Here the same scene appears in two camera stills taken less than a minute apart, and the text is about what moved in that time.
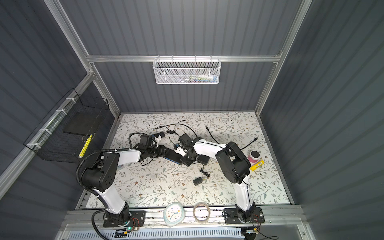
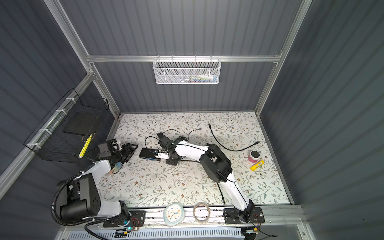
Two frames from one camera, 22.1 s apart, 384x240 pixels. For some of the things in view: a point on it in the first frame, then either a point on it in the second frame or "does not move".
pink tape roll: (254, 156) does not move
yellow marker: (253, 167) does not move
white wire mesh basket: (186, 71) does not move
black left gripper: (161, 150) → (128, 150)
